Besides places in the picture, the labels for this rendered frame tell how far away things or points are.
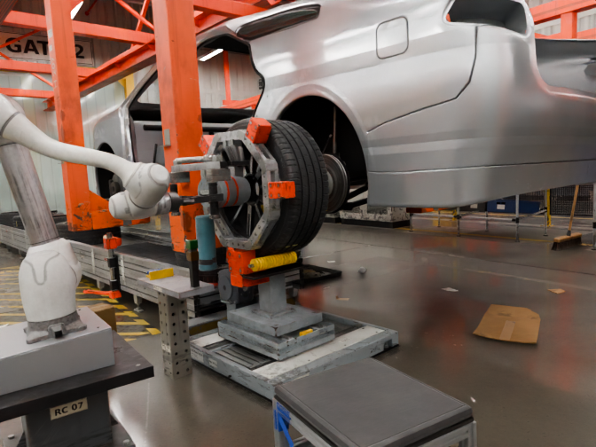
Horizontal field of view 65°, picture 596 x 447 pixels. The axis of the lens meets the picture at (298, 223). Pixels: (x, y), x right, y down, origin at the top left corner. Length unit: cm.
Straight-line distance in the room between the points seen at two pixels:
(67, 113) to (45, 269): 277
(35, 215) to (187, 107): 103
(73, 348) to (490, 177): 163
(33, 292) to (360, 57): 163
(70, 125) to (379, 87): 289
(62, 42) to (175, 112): 209
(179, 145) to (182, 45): 52
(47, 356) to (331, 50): 176
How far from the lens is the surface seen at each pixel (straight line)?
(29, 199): 195
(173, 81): 259
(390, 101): 214
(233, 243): 223
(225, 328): 247
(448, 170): 198
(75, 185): 436
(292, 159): 202
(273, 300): 233
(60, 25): 455
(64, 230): 548
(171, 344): 228
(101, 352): 175
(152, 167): 159
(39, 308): 176
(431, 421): 120
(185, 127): 258
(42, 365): 173
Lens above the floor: 92
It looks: 6 degrees down
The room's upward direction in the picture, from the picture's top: 3 degrees counter-clockwise
